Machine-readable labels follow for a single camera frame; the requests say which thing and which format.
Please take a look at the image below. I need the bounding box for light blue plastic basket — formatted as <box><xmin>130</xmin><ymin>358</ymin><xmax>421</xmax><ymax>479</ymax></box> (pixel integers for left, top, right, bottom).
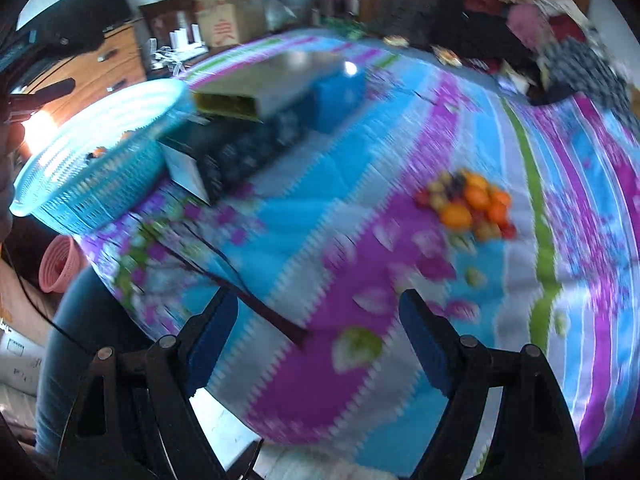
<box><xmin>11</xmin><ymin>78</ymin><xmax>194</xmax><ymax>235</ymax></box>

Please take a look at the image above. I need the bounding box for blue jeans leg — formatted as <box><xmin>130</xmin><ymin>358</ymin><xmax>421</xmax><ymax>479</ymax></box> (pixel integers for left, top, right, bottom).
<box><xmin>36</xmin><ymin>266</ymin><xmax>152</xmax><ymax>462</ymax></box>

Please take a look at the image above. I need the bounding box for pink woven basket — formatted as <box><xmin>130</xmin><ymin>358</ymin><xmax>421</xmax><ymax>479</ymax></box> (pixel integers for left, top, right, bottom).
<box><xmin>38</xmin><ymin>235</ymin><xmax>86</xmax><ymax>294</ymax></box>

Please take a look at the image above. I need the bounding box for colourful striped floral bedsheet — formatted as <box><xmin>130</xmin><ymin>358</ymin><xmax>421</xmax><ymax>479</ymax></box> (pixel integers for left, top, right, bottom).
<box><xmin>79</xmin><ymin>35</ymin><xmax>639</xmax><ymax>476</ymax></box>

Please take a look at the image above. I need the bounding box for large orange front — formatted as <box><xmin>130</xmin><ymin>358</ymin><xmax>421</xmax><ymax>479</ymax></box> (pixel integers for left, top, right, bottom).
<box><xmin>438</xmin><ymin>203</ymin><xmax>473</xmax><ymax>231</ymax></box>

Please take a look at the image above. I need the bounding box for orange in pile centre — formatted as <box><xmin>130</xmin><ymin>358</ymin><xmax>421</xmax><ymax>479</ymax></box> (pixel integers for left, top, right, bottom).
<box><xmin>463</xmin><ymin>185</ymin><xmax>491</xmax><ymax>211</ymax></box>

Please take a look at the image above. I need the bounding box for red tomato pile left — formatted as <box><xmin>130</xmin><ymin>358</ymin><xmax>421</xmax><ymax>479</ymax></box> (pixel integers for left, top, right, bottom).
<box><xmin>413</xmin><ymin>188</ymin><xmax>431</xmax><ymax>209</ymax></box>

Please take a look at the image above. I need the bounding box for black patterned box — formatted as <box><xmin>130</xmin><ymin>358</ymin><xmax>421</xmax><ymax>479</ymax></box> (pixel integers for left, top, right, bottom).
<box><xmin>160</xmin><ymin>96</ymin><xmax>314</xmax><ymax>205</ymax></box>

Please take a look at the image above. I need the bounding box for gold red flat box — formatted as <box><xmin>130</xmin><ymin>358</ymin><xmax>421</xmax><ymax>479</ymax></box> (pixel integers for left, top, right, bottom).
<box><xmin>192</xmin><ymin>51</ymin><xmax>346</xmax><ymax>122</ymax></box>

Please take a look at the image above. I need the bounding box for wooden drawer chest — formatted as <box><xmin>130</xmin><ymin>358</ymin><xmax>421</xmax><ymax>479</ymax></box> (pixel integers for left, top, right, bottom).
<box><xmin>24</xmin><ymin>21</ymin><xmax>146</xmax><ymax>126</ymax></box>

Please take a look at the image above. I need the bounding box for dark checkered cloth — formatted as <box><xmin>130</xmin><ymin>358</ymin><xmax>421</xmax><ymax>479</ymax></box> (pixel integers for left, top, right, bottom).
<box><xmin>538</xmin><ymin>37</ymin><xmax>639</xmax><ymax>129</ymax></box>

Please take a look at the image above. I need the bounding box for blue rectangular box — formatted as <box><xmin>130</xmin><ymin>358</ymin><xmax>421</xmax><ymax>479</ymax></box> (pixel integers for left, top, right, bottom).
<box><xmin>311</xmin><ymin>66</ymin><xmax>368</xmax><ymax>133</ymax></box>

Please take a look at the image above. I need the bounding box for black television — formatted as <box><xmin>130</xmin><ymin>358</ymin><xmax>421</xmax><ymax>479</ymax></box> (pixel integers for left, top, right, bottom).
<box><xmin>1</xmin><ymin>0</ymin><xmax>132</xmax><ymax>80</ymax></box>

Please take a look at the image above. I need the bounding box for lower cardboard box red print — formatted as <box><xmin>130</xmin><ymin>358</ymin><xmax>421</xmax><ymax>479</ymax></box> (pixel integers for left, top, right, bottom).
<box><xmin>196</xmin><ymin>0</ymin><xmax>267</xmax><ymax>48</ymax></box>

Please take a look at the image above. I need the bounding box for pink clothing bundle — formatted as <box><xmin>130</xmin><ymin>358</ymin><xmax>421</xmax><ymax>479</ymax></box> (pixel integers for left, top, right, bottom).
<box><xmin>506</xmin><ymin>2</ymin><xmax>553</xmax><ymax>52</ymax></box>

